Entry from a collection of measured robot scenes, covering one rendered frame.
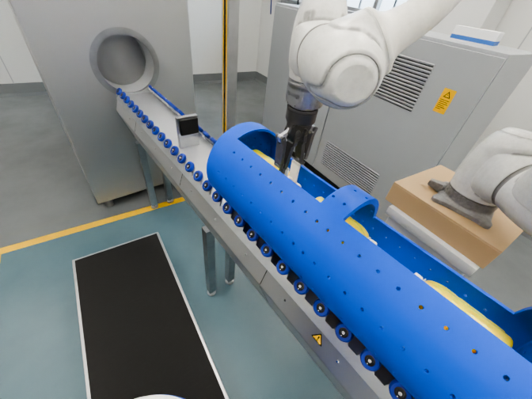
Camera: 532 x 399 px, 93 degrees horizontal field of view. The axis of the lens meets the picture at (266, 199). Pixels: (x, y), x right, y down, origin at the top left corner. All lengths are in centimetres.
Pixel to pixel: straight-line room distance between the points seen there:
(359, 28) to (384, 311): 46
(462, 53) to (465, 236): 128
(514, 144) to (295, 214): 65
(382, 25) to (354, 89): 9
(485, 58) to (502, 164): 110
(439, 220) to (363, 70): 72
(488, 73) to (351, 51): 162
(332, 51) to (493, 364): 51
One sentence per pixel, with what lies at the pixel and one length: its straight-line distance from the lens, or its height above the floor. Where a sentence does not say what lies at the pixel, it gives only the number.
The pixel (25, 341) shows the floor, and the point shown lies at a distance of 200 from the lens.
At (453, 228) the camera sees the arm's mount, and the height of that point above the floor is 106.
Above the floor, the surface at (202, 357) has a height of 15.
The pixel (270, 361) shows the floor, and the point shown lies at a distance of 166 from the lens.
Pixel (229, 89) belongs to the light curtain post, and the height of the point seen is 113.
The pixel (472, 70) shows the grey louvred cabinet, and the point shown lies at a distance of 200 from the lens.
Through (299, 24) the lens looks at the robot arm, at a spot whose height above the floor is 153.
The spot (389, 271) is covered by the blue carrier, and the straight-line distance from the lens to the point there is 54.
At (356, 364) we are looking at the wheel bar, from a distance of 75.
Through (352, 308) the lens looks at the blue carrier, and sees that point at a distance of 57.
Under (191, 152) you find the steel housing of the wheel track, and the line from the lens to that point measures 129.
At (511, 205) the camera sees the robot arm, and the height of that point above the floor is 122.
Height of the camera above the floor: 158
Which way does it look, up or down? 40 degrees down
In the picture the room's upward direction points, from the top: 8 degrees clockwise
